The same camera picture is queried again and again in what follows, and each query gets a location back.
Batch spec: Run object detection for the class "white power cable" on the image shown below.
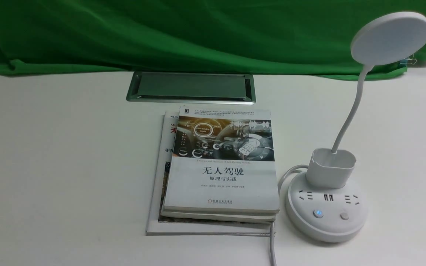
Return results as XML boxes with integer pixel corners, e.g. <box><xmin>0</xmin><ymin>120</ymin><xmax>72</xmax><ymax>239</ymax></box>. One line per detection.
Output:
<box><xmin>268</xmin><ymin>164</ymin><xmax>309</xmax><ymax>266</ymax></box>

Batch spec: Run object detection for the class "top white self-driving book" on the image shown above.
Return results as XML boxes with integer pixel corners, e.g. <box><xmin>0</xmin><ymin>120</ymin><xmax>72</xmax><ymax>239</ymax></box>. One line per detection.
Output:
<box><xmin>163</xmin><ymin>106</ymin><xmax>280</xmax><ymax>216</ymax></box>

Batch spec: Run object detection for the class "metal desk cable grommet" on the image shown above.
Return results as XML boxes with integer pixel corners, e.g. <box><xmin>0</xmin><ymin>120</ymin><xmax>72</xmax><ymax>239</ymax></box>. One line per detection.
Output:
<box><xmin>126</xmin><ymin>71</ymin><xmax>256</xmax><ymax>105</ymax></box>

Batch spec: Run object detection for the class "middle white book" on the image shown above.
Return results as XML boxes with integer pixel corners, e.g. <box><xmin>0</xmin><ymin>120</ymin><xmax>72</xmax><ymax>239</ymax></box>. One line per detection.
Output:
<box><xmin>160</xmin><ymin>210</ymin><xmax>277</xmax><ymax>224</ymax></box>

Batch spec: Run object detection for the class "white desk lamp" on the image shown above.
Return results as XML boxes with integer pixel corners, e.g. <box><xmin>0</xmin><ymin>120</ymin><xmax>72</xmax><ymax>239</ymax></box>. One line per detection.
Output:
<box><xmin>278</xmin><ymin>11</ymin><xmax>426</xmax><ymax>243</ymax></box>

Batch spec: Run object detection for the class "bottom white book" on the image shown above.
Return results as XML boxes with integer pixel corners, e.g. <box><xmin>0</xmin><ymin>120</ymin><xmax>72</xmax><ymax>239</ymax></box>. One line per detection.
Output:
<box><xmin>145</xmin><ymin>111</ymin><xmax>270</xmax><ymax>237</ymax></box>

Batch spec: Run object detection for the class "blue binder clip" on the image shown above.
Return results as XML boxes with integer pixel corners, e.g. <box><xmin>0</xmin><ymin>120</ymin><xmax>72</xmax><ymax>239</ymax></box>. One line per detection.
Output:
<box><xmin>399</xmin><ymin>54</ymin><xmax>417</xmax><ymax>68</ymax></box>

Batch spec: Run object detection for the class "green backdrop cloth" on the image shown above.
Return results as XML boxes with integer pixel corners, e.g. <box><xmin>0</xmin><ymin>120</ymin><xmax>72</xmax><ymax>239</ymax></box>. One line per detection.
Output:
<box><xmin>0</xmin><ymin>0</ymin><xmax>426</xmax><ymax>80</ymax></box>

